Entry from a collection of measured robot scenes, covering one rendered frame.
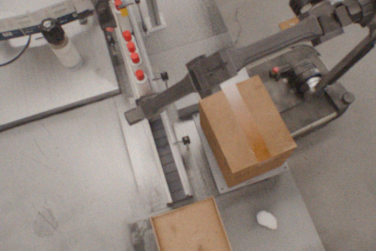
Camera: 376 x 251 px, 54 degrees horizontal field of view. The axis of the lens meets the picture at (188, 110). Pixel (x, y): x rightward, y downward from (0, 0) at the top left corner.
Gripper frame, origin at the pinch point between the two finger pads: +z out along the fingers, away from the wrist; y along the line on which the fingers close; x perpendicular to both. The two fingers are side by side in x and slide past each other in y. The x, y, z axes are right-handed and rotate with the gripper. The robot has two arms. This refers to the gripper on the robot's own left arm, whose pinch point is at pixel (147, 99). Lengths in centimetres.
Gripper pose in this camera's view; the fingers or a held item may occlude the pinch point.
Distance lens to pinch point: 155.3
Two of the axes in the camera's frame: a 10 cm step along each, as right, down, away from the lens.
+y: -9.5, 3.1, -0.9
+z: -1.7, -2.4, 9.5
